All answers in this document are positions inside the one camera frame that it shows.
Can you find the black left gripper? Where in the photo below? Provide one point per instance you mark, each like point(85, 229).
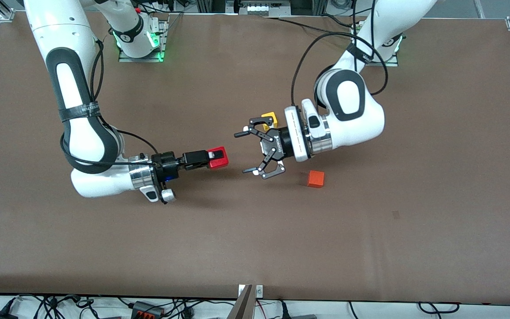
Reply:
point(280, 145)

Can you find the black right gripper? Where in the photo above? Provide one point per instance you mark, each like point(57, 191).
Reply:
point(169, 165)

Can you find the red wooden block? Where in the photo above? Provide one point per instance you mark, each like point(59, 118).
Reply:
point(218, 160)

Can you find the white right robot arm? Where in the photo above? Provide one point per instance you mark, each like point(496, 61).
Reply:
point(84, 141)

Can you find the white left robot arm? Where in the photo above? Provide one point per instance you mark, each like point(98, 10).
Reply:
point(348, 115)

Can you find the yellow wooden block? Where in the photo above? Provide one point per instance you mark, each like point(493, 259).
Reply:
point(271, 118)

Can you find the orange wooden block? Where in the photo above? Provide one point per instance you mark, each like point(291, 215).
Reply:
point(315, 179)

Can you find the black orange connector block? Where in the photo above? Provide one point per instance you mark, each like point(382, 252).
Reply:
point(146, 309)

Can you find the brown table mat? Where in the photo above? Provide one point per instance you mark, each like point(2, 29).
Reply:
point(255, 230)

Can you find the grey electronics box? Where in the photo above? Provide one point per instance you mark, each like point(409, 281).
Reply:
point(264, 8)

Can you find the black plug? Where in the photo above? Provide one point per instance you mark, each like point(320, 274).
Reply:
point(284, 312)

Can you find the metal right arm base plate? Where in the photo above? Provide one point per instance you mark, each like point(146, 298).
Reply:
point(142, 59)

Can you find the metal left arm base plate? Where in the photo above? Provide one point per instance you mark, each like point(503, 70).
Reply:
point(383, 64)

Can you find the small metal post bracket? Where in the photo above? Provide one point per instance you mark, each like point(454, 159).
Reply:
point(260, 291)

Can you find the aluminium camera post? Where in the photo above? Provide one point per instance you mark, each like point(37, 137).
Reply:
point(242, 308)

